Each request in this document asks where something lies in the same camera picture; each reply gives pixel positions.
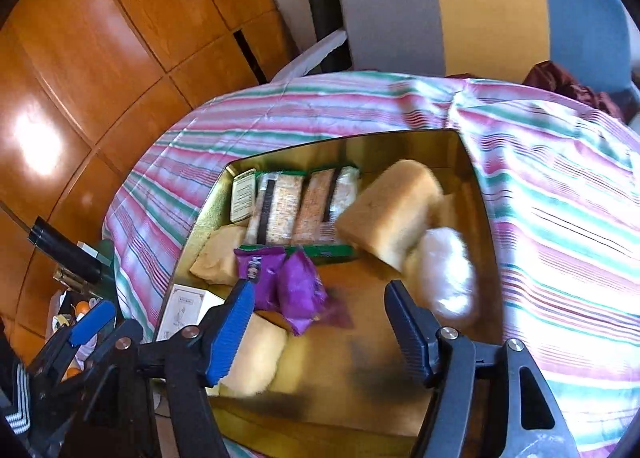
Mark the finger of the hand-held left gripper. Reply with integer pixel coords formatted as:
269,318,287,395
60,319,143,389
29,300,117,384

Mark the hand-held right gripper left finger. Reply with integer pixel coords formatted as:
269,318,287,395
60,279,257,458

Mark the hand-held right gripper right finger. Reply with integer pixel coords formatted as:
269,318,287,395
384,279,581,458

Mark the yellow bun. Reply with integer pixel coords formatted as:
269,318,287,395
220,313,288,396

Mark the white printed carton box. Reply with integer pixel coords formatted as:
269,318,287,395
157,283,226,344

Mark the purple snack packet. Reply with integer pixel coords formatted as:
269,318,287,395
277,250,351,336
235,245,286,311

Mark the gold metal tin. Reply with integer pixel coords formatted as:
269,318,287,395
156,128,506,458

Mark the white bun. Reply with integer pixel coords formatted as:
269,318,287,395
405,227,481,329

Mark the yellow cake slice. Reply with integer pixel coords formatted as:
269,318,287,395
190,225,246,286

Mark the white cracker packet black stripe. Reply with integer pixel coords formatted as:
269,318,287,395
245,172,306,259

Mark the small white green box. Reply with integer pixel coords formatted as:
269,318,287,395
230,170,258,224

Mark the orange print cracker packet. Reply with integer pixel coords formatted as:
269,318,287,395
292,165,361,259

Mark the black white zigzag cloth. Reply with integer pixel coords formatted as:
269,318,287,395
0,368,32,434

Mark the striped tablecloth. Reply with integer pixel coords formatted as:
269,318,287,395
102,70,640,458

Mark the wooden wardrobe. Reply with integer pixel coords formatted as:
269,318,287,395
0,0,301,354

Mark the dark red cloth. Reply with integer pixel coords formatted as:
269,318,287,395
522,62,626,124

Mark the grey yellow blue chair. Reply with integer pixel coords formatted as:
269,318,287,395
270,0,640,111

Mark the black cylindrical handle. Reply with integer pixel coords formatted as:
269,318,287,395
27,217,117,284

